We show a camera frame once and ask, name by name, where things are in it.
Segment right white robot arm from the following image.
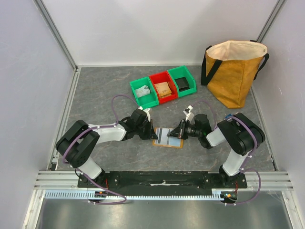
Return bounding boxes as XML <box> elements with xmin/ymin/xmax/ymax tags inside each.
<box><xmin>168</xmin><ymin>113</ymin><xmax>265</xmax><ymax>188</ymax></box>

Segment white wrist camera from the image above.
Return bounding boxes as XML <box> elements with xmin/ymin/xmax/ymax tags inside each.
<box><xmin>139</xmin><ymin>106</ymin><xmax>151</xmax><ymax>122</ymax></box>
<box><xmin>183</xmin><ymin>105</ymin><xmax>194</xmax><ymax>122</ymax></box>

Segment left green plastic bin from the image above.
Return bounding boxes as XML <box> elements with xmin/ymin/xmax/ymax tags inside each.
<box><xmin>130</xmin><ymin>77</ymin><xmax>159</xmax><ymax>109</ymax></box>

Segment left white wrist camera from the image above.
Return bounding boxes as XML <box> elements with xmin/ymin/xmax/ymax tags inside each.
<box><xmin>139</xmin><ymin>106</ymin><xmax>151</xmax><ymax>122</ymax></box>

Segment mustard tote bag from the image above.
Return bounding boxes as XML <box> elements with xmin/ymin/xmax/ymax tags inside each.
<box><xmin>201</xmin><ymin>40</ymin><xmax>270</xmax><ymax>109</ymax></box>

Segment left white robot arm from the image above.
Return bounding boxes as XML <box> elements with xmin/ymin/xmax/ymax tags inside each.
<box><xmin>55</xmin><ymin>107</ymin><xmax>158</xmax><ymax>187</ymax></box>

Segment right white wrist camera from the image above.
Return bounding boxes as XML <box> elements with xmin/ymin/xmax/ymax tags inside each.
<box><xmin>183</xmin><ymin>105</ymin><xmax>194</xmax><ymax>122</ymax></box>

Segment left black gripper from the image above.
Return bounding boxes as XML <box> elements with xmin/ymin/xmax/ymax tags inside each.
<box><xmin>135</xmin><ymin>119</ymin><xmax>157</xmax><ymax>140</ymax></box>

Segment green plastic bin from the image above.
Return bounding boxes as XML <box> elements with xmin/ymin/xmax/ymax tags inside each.
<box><xmin>130</xmin><ymin>77</ymin><xmax>159</xmax><ymax>109</ymax></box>
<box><xmin>167</xmin><ymin>65</ymin><xmax>197</xmax><ymax>98</ymax></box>

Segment slotted cable duct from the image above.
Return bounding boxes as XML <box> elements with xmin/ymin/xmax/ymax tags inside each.
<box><xmin>44</xmin><ymin>190</ymin><xmax>227</xmax><ymax>201</ymax></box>

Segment black wallet in bin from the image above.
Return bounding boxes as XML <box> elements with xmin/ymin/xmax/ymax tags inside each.
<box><xmin>175</xmin><ymin>77</ymin><xmax>190</xmax><ymax>92</ymax></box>

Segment brown cards in red bin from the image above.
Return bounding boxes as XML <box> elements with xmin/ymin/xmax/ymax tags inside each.
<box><xmin>155</xmin><ymin>82</ymin><xmax>173</xmax><ymax>99</ymax></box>

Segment right green plastic bin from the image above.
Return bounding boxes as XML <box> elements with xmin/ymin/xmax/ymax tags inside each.
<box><xmin>167</xmin><ymin>65</ymin><xmax>197</xmax><ymax>98</ymax></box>

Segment orange leather card holder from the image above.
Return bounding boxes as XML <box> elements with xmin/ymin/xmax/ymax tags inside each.
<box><xmin>152</xmin><ymin>127</ymin><xmax>183</xmax><ymax>148</ymax></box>

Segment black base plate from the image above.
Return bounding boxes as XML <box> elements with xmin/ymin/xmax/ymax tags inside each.
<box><xmin>77</xmin><ymin>170</ymin><xmax>248</xmax><ymax>197</ymax></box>

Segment red plastic bin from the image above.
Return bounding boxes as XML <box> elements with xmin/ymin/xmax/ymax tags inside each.
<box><xmin>149</xmin><ymin>71</ymin><xmax>178</xmax><ymax>104</ymax></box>

